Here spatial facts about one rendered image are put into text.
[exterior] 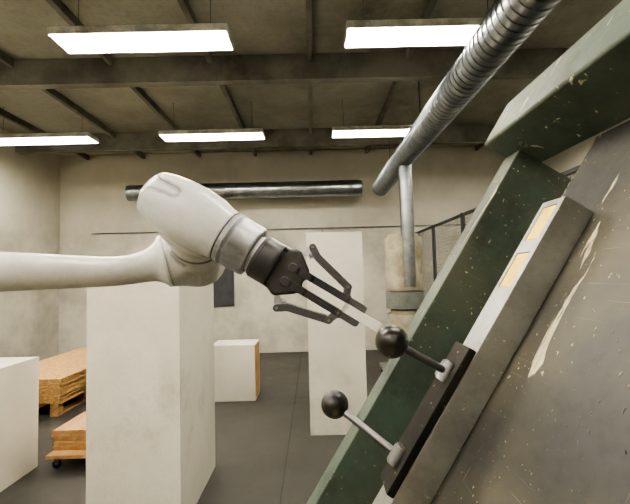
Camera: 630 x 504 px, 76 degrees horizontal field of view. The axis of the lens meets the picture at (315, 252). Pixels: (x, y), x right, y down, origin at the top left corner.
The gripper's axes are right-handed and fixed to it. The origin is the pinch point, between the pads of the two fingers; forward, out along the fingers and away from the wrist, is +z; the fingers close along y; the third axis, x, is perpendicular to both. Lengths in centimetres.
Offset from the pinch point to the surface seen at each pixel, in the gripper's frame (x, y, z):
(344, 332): -347, 35, 43
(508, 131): -3.5, -41.1, 6.2
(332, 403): 11.2, 11.5, 0.7
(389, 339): 21.5, -0.2, 0.6
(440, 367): 16.0, -0.2, 8.9
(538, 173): -6.8, -38.9, 15.5
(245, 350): -462, 131, -41
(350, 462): -6.9, 23.3, 12.1
